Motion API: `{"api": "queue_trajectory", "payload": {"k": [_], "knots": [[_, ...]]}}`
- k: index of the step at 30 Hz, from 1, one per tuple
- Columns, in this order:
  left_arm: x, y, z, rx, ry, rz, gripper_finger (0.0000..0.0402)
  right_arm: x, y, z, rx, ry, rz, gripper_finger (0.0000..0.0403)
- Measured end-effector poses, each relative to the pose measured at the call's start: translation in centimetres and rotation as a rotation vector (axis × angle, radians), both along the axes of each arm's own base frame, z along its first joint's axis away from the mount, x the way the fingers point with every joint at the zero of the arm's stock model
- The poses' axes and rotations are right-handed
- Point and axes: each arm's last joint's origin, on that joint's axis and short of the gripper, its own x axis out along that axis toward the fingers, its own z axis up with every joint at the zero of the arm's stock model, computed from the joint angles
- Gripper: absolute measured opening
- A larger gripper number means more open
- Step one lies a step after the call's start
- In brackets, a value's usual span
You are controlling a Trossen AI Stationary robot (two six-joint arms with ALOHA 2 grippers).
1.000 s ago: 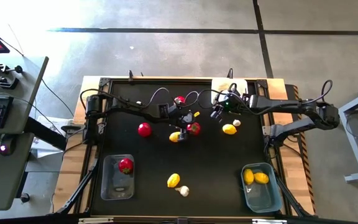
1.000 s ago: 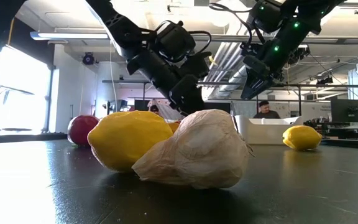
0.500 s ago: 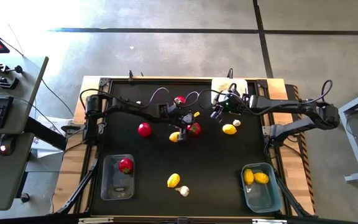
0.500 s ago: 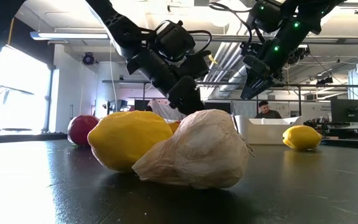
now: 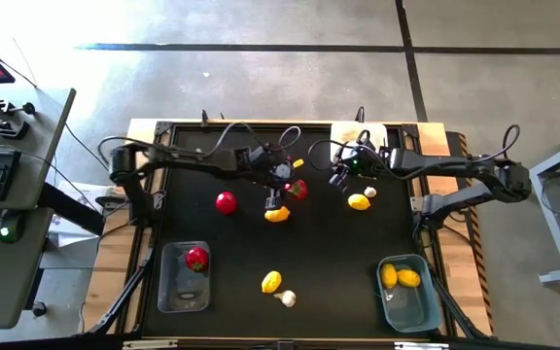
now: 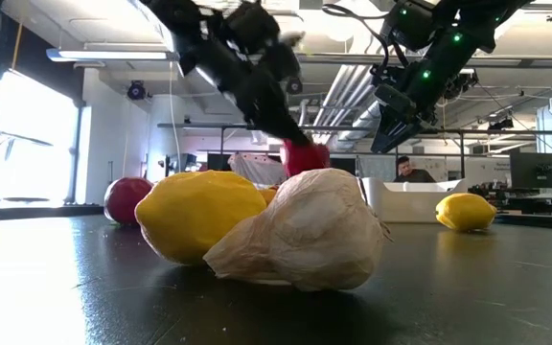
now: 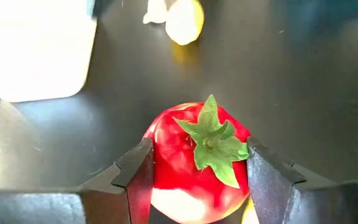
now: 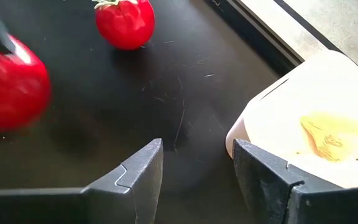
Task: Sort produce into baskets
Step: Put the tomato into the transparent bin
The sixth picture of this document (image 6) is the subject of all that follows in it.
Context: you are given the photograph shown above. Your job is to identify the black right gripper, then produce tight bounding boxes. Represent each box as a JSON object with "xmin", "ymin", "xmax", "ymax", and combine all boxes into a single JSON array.
[{"xmin": 370, "ymin": 88, "xmax": 438, "ymax": 153}]

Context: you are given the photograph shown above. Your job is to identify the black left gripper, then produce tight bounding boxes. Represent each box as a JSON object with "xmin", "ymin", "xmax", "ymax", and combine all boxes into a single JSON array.
[{"xmin": 198, "ymin": 2, "xmax": 313, "ymax": 147}]

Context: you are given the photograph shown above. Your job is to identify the red strawberry with green leaves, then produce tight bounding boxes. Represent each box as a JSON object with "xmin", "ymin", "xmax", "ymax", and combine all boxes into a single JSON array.
[{"xmin": 280, "ymin": 139, "xmax": 331, "ymax": 178}]

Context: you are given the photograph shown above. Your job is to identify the large yellow lemon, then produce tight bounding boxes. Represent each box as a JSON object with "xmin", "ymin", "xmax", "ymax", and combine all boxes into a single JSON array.
[{"xmin": 134, "ymin": 171, "xmax": 267, "ymax": 267}]

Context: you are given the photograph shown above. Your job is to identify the red apple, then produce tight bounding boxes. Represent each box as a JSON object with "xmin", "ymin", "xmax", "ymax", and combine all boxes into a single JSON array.
[{"xmin": 103, "ymin": 176, "xmax": 154, "ymax": 226}]

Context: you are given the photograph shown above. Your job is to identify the person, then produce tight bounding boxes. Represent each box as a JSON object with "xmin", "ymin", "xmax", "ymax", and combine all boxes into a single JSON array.
[{"xmin": 393, "ymin": 155, "xmax": 437, "ymax": 183}]

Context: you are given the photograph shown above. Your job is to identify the silver ventilation ducts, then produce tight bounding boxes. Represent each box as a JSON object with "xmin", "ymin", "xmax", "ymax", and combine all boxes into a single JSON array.
[{"xmin": 311, "ymin": 61, "xmax": 387, "ymax": 150}]

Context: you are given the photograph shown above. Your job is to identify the white plastic basket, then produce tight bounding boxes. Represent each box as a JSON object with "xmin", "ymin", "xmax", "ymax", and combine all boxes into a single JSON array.
[{"xmin": 359, "ymin": 176, "xmax": 469, "ymax": 224}]

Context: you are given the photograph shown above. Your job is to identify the black ceiling track light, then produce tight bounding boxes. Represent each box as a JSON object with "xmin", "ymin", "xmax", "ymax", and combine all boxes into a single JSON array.
[
  {"xmin": 488, "ymin": 116, "xmax": 516, "ymax": 130},
  {"xmin": 441, "ymin": 70, "xmax": 479, "ymax": 101}
]

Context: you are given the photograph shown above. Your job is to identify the orange-yellow lemon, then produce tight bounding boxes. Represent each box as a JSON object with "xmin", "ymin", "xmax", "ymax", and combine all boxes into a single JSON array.
[{"xmin": 256, "ymin": 188, "xmax": 278, "ymax": 208}]

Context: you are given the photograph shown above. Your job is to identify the small yellow lemon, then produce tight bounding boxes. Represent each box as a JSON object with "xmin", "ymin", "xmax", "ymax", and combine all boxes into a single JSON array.
[{"xmin": 435, "ymin": 192, "xmax": 497, "ymax": 234}]

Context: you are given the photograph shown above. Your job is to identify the dark background equipment rack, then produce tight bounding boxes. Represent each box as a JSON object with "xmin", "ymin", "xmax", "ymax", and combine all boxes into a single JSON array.
[{"xmin": 158, "ymin": 152, "xmax": 200, "ymax": 179}]

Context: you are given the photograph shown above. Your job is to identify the beige garlic bulb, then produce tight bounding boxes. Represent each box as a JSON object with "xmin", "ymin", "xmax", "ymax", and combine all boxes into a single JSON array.
[{"xmin": 202, "ymin": 168, "xmax": 392, "ymax": 293}]

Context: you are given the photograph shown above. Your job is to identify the black computer monitor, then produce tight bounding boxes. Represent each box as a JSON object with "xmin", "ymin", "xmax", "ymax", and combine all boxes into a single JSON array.
[{"xmin": 510, "ymin": 151, "xmax": 552, "ymax": 190}]

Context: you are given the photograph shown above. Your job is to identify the cluttered black workbench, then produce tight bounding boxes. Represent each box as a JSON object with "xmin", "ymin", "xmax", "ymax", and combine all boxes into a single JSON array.
[{"xmin": 467, "ymin": 184, "xmax": 552, "ymax": 229}]

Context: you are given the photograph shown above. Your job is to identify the long ceiling light fixture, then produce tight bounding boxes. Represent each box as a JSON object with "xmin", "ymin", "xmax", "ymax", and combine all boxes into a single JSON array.
[{"xmin": 45, "ymin": 47, "xmax": 179, "ymax": 62}]

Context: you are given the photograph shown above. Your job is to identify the black metal rail frame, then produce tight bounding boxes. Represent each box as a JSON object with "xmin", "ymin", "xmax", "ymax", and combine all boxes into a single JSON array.
[{"xmin": 157, "ymin": 122, "xmax": 552, "ymax": 183}]

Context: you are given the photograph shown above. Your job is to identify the white hanging cable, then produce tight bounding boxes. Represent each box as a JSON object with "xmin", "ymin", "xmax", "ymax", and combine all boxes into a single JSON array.
[{"xmin": 168, "ymin": 61, "xmax": 184, "ymax": 169}]

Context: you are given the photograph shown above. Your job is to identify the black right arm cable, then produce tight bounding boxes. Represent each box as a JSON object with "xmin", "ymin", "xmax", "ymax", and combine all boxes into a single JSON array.
[{"xmin": 321, "ymin": 3, "xmax": 395, "ymax": 73}]

